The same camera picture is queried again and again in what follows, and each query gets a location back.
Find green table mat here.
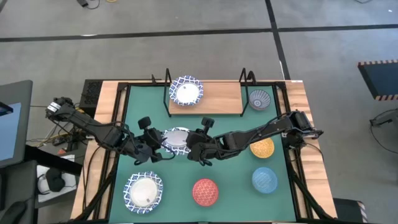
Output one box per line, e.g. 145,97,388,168
108,84,297,223

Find grey monitor with blue screen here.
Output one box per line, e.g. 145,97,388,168
0,80,34,169

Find black metal table frame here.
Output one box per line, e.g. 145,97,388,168
70,79,338,224

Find white paper sheet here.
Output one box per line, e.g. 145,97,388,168
36,154,78,203

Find black hazard striped box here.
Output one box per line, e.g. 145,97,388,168
332,197,369,224

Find wooden shelf with black legs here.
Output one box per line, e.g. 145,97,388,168
151,67,257,118

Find black floor power adapter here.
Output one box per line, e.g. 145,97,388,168
76,0,101,10

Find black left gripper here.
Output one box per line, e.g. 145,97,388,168
130,116,167,165

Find blue hazard striped platform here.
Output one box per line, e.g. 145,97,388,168
356,59,398,102

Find white blue swirl bowl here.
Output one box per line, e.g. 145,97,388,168
248,89,272,111

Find black headphones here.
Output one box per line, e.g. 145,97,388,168
45,167,67,193

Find blue patterned bowl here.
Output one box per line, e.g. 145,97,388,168
251,166,279,195

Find blue rimmed paper plate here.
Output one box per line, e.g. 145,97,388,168
169,74,205,107
123,170,165,215
161,126,192,156

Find yellow patterned bowl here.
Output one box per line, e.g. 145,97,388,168
249,137,275,159

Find bowl with red inside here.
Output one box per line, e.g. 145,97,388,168
192,177,220,207

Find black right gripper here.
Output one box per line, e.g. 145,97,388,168
186,116,219,167

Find black perforated box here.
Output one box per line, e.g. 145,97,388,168
79,79,103,110

